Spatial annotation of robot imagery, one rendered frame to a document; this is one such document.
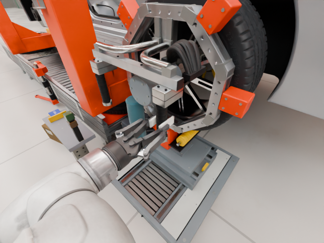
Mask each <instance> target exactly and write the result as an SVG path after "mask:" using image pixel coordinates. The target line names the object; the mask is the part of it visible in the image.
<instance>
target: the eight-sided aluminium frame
mask: <svg viewBox="0 0 324 243"><path fill-rule="evenodd" d="M202 7H203V6H201V5H196V4H191V5H188V4H172V3H158V2H150V3H142V4H140V7H139V8H138V9H137V13H136V15H135V17H134V19H133V21H132V23H131V25H130V27H129V29H128V31H127V33H126V35H125V37H124V38H123V41H122V45H131V44H136V43H138V42H139V40H140V39H141V37H142V36H143V34H144V32H145V31H146V29H147V28H148V26H149V24H150V23H151V21H152V19H153V18H154V17H155V16H156V17H160V18H162V19H166V18H172V19H173V20H177V21H185V22H187V24H188V26H189V28H190V29H191V31H192V33H193V35H194V36H195V38H196V40H197V42H198V43H199V45H200V47H201V49H202V50H203V52H204V54H205V56H206V57H207V59H208V61H209V63H210V64H211V66H212V68H213V70H214V72H215V78H214V82H213V86H212V90H211V94H210V99H209V103H208V107H207V111H206V113H205V114H202V115H199V116H197V117H194V118H191V119H188V120H186V121H183V120H181V119H179V118H177V117H175V116H174V123H173V124H172V125H171V126H170V129H172V130H174V131H175V132H177V133H183V132H187V131H190V130H194V129H198V128H201V127H205V126H209V125H212V124H214V123H215V122H216V120H217V119H218V118H219V117H220V114H221V110H219V109H218V106H219V103H220V99H221V96H222V93H223V92H225V91H226V90H227V89H228V88H229V85H230V81H231V78H232V75H233V74H234V73H233V72H234V69H235V65H234V63H233V61H232V58H231V57H230V56H229V54H228V52H227V50H226V48H225V46H224V45H223V43H222V41H221V39H220V37H219V36H218V34H217V33H214V34H211V35H209V34H208V33H207V32H206V31H205V29H204V28H203V26H202V25H201V24H200V22H199V21H198V20H197V19H196V17H197V15H198V13H199V12H200V10H201V9H202ZM124 57H126V58H129V59H132V60H134V61H137V62H138V54H137V52H134V53H128V54H124ZM126 72H127V78H128V79H127V80H128V84H129V82H130V78H131V77H132V76H134V75H136V74H134V73H131V72H129V71H126ZM144 109H145V111H146V113H147V114H148V115H149V116H150V117H152V116H156V104H155V103H152V104H150V105H148V106H144Z"/></svg>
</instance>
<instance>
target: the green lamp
mask: <svg viewBox="0 0 324 243"><path fill-rule="evenodd" d="M63 116H64V118H65V119H66V120H67V121H68V122H69V121H71V120H73V119H75V117H74V115H73V113H72V112H71V111H67V112H65V113H63Z"/></svg>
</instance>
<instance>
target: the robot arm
mask: <svg viewBox="0 0 324 243"><path fill-rule="evenodd" d="M173 123H174V116H172V117H170V118H169V119H167V120H166V121H165V122H163V123H162V124H161V125H159V128H158V129H157V130H155V131H154V132H152V133H150V134H148V135H146V136H144V137H140V138H138V137H139V136H140V135H141V134H142V133H143V132H144V131H145V130H146V129H147V128H148V127H150V128H151V127H153V126H154V125H155V124H156V116H152V117H151V118H149V119H148V118H145V120H143V119H139V120H137V121H135V122H133V123H132V124H130V125H128V126H126V127H125V128H123V129H120V130H117V131H115V135H116V138H117V139H116V141H111V142H110V143H108V144H107V145H105V146H104V147H102V149H100V148H96V149H94V150H93V151H91V152H90V153H88V154H86V155H85V156H83V157H82V158H80V159H78V160H77V161H75V162H74V163H72V164H70V165H67V166H64V167H61V168H59V169H58V170H56V171H54V172H52V173H51V174H49V175H47V176H46V177H44V178H43V179H41V180H40V181H38V182H37V183H35V184H34V185H32V186H31V187H29V188H28V189H27V190H25V191H24V192H23V193H21V194H20V195H19V196H18V197H17V198H16V199H14V200H13V201H12V202H11V203H10V204H9V205H8V206H7V207H6V208H5V209H4V210H3V211H2V213H1V214H0V243H136V242H135V240H134V238H133V236H132V234H131V232H130V231H129V229H128V227H127V226H126V224H125V223H124V221H123V220H122V218H121V217H120V216H119V215H118V213H117V212H116V211H115V210H114V209H113V208H112V206H111V205H109V204H108V203H107V202H106V201H105V200H104V199H102V198H100V197H99V196H98V195H97V194H98V193H99V192H100V191H101V190H103V189H104V188H105V187H106V186H107V185H108V184H109V183H111V182H112V181H113V180H114V179H115V178H117V177H118V171H120V170H122V169H123V168H124V167H125V166H127V165H128V164H129V163H130V161H131V160H133V159H135V158H137V157H141V158H144V160H145V161H147V160H148V159H149V156H150V154H151V153H152V152H153V151H154V150H155V149H156V148H157V147H158V146H159V145H160V144H161V143H162V142H163V141H164V140H165V138H166V133H165V132H166V131H167V130H169V128H170V126H171V125H172V124H173ZM137 138H138V139H137ZM147 144H149V145H148V146H147V147H146V148H145V149H143V148H144V147H145V146H146V145H147ZM141 149H143V150H142V151H141V152H140V150H141Z"/></svg>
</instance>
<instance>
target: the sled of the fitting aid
mask: <svg viewBox="0 0 324 243"><path fill-rule="evenodd" d="M147 146H148V144H147V145H146V146H145V147H144V148H143V149H145V148H146V147H147ZM143 149H142V150H143ZM216 156H217V152H215V151H213V150H212V149H211V150H210V152H209V153H208V154H207V155H206V157H205V158H204V159H203V161H202V162H201V163H200V164H199V166H198V167H197V168H196V169H195V171H194V172H193V173H192V174H191V176H188V175H187V174H185V173H184V172H182V171H181V170H180V169H178V168H177V167H175V166H174V165H173V164H171V163H170V162H168V161H167V160H166V159H165V158H163V157H162V156H160V155H159V154H158V153H156V152H155V151H153V152H152V153H151V154H150V156H149V158H150V159H151V160H152V161H154V162H155V163H156V164H157V165H159V166H160V167H161V168H163V169H164V170H165V171H167V172H168V173H169V174H170V175H172V176H173V177H174V178H176V179H177V180H178V181H180V182H181V183H182V184H183V185H185V186H186V187H187V188H189V189H190V190H193V189H194V187H195V186H196V185H197V183H198V182H199V181H200V179H201V178H202V176H203V175H204V174H205V172H206V171H207V169H208V168H209V167H210V165H211V164H212V163H213V161H214V160H215V159H216Z"/></svg>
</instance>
